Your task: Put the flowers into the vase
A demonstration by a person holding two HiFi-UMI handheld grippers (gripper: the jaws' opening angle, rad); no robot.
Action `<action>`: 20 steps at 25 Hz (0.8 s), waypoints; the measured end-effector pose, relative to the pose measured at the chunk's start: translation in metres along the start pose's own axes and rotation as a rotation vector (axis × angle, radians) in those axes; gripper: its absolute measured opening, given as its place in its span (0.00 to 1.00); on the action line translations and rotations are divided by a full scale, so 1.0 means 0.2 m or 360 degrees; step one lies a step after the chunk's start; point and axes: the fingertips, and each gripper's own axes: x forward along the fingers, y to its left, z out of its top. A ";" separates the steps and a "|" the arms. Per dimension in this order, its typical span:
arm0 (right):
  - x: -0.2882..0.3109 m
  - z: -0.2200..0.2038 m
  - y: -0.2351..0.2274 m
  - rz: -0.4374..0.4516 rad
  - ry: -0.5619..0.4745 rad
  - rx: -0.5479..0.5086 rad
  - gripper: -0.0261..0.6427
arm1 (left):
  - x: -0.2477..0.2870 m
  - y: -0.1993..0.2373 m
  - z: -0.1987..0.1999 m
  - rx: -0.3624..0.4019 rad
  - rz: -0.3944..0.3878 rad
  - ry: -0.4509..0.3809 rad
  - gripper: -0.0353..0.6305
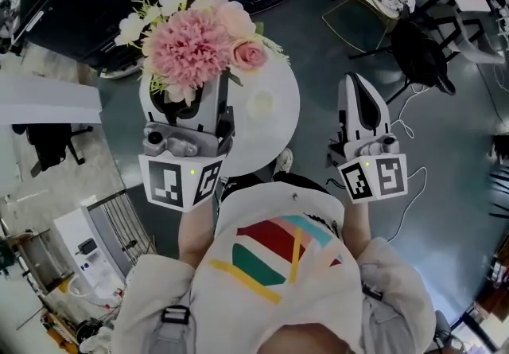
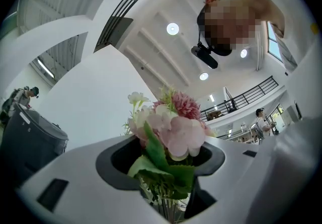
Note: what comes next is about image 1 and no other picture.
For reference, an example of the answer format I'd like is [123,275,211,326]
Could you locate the person's left forearm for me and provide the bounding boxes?
[177,207,218,268]

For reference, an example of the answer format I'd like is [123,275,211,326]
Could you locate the person's right white shoe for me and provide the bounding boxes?
[274,148,294,174]

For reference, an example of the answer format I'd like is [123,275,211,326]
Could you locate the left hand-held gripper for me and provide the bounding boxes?
[138,70,235,213]

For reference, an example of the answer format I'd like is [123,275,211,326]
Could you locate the person's white printed shirt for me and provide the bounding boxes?
[111,181,437,354]

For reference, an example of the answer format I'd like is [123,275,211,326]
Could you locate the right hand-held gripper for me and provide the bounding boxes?
[326,72,410,205]

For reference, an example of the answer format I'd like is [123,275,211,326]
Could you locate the white desk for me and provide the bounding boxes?
[0,73,103,126]

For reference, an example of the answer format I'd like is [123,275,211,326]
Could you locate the white cable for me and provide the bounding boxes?
[387,81,429,244]

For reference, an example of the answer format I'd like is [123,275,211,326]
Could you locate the pink and cream flowers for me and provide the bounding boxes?
[114,0,291,107]

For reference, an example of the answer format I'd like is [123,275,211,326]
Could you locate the white round table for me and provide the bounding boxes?
[138,36,301,178]

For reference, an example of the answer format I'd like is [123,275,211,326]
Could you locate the metal wire rack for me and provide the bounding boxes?
[87,189,158,266]

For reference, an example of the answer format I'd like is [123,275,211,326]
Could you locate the black office chair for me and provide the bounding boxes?
[11,123,95,178]

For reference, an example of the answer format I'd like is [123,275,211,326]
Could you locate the white vase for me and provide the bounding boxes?
[245,89,278,125]

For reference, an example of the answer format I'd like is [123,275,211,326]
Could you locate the white appliance box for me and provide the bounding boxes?
[53,207,128,308]

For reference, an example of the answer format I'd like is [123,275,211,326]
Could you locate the person's black trousers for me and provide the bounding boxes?
[220,171,331,202]

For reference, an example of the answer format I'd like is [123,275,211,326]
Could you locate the person's right forearm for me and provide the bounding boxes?
[341,199,377,258]

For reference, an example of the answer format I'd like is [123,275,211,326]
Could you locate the grey chair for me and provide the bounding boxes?
[433,2,506,65]

